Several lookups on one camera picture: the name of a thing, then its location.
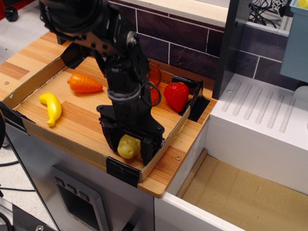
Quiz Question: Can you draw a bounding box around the transparent orange toy pot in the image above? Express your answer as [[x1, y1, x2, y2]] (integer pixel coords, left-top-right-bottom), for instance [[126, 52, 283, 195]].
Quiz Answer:
[[147, 64, 162, 106]]

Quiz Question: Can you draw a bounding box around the black cable bundle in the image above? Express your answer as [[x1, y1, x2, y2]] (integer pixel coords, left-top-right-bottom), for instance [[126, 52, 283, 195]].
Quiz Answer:
[[247, 0, 293, 26]]

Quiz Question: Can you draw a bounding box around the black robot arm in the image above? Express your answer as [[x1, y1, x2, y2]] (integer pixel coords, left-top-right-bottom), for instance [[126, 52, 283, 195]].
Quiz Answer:
[[39, 0, 165, 165]]

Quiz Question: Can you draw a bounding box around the red toy strawberry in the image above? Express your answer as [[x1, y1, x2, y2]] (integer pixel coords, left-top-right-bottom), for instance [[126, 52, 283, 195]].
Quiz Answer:
[[164, 82, 190, 112]]

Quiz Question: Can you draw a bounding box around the cardboard fence with black tape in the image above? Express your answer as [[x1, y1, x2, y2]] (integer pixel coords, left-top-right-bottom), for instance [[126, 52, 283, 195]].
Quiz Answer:
[[0, 39, 210, 188]]

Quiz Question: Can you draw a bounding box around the white toy sink unit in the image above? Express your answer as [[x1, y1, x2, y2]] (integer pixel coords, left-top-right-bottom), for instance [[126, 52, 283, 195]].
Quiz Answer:
[[154, 75, 308, 231]]

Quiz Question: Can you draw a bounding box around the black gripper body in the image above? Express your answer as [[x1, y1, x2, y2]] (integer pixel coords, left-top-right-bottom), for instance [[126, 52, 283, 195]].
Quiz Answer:
[[96, 91, 165, 140]]

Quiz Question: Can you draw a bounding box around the yellow-green toy potato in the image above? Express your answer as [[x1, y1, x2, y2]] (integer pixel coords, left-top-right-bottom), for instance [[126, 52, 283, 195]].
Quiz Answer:
[[117, 135, 141, 159]]

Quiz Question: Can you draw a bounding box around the light blue bin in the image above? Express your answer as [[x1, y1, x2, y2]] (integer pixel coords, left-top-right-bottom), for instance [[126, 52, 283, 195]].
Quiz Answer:
[[280, 0, 308, 82]]

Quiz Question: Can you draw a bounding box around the yellow toy banana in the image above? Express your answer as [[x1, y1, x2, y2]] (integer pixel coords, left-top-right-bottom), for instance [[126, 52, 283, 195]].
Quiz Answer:
[[38, 93, 62, 128]]

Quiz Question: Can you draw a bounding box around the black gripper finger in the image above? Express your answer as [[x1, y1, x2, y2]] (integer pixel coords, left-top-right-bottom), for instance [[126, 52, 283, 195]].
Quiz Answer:
[[101, 120, 125, 152], [141, 137, 166, 166]]

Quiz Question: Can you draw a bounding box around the silver toy oven front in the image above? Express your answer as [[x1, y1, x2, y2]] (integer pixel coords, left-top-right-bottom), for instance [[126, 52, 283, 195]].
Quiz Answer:
[[6, 125, 154, 231]]

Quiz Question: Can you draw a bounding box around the orange toy carrot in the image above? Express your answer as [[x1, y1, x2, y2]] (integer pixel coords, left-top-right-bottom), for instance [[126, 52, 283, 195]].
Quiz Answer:
[[67, 73, 103, 93]]

